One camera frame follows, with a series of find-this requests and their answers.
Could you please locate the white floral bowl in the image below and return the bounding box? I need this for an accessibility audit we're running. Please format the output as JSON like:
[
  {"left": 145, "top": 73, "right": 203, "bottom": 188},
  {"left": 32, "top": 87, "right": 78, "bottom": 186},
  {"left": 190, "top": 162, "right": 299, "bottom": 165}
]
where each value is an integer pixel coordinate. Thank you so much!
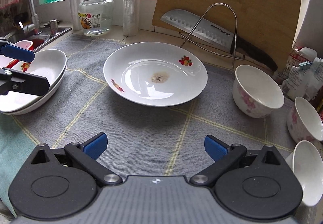
[
  {"left": 287, "top": 97, "right": 322, "bottom": 143},
  {"left": 285, "top": 140, "right": 322, "bottom": 207},
  {"left": 232, "top": 65, "right": 285, "bottom": 118}
]

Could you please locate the white plate with fruit print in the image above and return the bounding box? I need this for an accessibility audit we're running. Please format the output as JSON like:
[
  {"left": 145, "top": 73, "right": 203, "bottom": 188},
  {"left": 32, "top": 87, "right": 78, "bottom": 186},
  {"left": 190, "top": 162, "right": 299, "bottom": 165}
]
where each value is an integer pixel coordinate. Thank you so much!
[{"left": 103, "top": 42, "right": 208, "bottom": 107}]

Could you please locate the steel kitchen faucet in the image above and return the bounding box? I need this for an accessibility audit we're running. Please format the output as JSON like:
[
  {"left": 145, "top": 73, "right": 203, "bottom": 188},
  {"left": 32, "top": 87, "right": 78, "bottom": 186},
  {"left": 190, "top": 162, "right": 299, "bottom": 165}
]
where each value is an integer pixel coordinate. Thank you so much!
[{"left": 14, "top": 0, "right": 39, "bottom": 37}]

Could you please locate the red basin in sink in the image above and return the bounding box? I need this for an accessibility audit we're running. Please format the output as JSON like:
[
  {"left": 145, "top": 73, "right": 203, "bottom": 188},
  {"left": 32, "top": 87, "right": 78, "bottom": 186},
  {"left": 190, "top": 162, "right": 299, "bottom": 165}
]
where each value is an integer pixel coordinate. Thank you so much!
[{"left": 1, "top": 40, "right": 35, "bottom": 68}]

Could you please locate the upper stacked white plate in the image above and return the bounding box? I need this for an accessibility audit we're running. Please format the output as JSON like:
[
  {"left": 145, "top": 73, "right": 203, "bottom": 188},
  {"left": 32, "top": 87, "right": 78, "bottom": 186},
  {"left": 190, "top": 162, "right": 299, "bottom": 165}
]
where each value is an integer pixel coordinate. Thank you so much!
[{"left": 1, "top": 50, "right": 67, "bottom": 115}]

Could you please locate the stacked white plate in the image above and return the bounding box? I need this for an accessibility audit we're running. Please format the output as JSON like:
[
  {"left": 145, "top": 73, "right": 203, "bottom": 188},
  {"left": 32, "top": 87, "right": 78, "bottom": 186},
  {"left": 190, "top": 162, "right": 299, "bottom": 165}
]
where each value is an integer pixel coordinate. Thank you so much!
[
  {"left": 1, "top": 66, "right": 67, "bottom": 115},
  {"left": 1, "top": 50, "right": 67, "bottom": 115}
]

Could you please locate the lower stacked white plate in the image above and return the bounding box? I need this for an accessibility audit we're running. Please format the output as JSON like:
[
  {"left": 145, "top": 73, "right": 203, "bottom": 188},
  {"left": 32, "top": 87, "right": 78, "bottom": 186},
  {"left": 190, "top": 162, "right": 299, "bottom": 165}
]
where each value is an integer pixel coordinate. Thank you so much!
[{"left": 1, "top": 66, "right": 67, "bottom": 115}]

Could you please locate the grey checked table mat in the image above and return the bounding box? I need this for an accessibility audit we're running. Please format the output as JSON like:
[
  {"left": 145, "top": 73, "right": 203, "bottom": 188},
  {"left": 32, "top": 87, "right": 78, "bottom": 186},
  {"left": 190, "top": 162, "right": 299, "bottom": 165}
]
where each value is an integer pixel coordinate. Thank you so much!
[{"left": 0, "top": 34, "right": 319, "bottom": 224}]

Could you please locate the glass jar with lid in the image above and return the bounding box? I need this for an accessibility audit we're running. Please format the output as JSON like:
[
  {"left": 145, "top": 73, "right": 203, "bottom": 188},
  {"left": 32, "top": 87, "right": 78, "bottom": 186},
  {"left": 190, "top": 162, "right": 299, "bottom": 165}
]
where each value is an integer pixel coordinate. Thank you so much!
[{"left": 78, "top": 0, "right": 114, "bottom": 37}]

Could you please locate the white packaged food bag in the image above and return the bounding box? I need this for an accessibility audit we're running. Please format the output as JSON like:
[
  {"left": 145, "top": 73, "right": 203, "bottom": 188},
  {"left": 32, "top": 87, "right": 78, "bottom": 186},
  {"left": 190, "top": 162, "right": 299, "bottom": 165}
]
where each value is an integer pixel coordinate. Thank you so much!
[{"left": 273, "top": 47, "right": 322, "bottom": 101}]

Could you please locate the bamboo cutting board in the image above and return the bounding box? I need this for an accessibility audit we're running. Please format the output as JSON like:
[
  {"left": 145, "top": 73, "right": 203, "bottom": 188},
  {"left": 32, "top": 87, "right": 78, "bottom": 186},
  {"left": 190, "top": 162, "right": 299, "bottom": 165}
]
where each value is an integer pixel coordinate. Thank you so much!
[{"left": 152, "top": 0, "right": 301, "bottom": 70}]

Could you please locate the wire board rack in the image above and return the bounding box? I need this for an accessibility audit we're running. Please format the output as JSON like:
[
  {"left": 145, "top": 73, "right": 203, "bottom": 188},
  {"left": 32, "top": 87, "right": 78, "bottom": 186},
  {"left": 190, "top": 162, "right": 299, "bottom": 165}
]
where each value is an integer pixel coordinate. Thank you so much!
[{"left": 163, "top": 3, "right": 245, "bottom": 69}]

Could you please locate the steel kitchen knife black handle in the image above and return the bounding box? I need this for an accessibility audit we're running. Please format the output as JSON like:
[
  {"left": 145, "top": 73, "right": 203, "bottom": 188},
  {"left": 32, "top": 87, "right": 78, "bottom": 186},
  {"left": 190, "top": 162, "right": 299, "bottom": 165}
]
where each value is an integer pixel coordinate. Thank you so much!
[{"left": 161, "top": 9, "right": 278, "bottom": 71}]

